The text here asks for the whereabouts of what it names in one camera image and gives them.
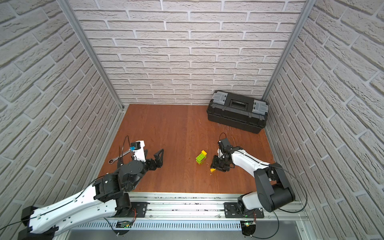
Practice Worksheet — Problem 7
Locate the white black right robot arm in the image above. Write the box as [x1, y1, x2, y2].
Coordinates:
[211, 138, 296, 216]

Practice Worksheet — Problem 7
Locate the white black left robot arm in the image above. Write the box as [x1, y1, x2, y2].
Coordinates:
[18, 149, 164, 240]

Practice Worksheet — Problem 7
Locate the silver ratchet wrench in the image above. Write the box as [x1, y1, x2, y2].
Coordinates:
[108, 150, 131, 165]

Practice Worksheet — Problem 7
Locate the black plastic toolbox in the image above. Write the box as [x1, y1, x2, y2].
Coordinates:
[207, 90, 269, 134]

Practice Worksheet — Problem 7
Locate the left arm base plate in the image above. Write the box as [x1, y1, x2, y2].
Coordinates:
[117, 202, 149, 218]

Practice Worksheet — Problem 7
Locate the aluminium front rail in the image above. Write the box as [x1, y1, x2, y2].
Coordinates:
[129, 192, 308, 222]

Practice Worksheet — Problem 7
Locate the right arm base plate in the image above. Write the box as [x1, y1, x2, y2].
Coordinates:
[224, 202, 265, 219]

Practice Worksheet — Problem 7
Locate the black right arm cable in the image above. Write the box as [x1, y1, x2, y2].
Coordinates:
[269, 163, 309, 214]

